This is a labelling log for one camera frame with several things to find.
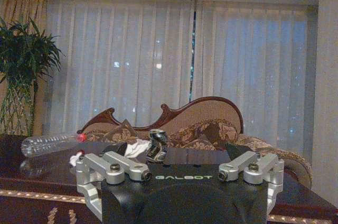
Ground white crumpled tissue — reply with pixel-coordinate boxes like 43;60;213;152
123;139;152;159

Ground carved wooden chaise sofa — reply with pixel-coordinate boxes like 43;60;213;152
76;96;314;189

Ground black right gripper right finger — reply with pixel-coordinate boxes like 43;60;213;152
218;142;285;216

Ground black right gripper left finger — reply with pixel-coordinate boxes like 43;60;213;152
75;142;152;222

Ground green potted plant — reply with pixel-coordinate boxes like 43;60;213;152
0;15;65;137

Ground white sheer curtain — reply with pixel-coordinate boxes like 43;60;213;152
43;0;196;130
194;0;320;157

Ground dark wooden table gold trim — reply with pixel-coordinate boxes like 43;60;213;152
0;134;338;224

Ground clear plastic bottle red cap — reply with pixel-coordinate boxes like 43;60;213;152
21;132;88;158

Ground brown patterned cushion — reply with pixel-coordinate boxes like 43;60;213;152
104;119;138;144

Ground beige striped drape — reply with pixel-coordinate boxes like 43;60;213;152
0;0;49;135

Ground small white paper scrap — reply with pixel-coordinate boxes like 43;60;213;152
69;151;86;167

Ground crushed black drink can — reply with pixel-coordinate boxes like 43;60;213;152
145;129;169;163

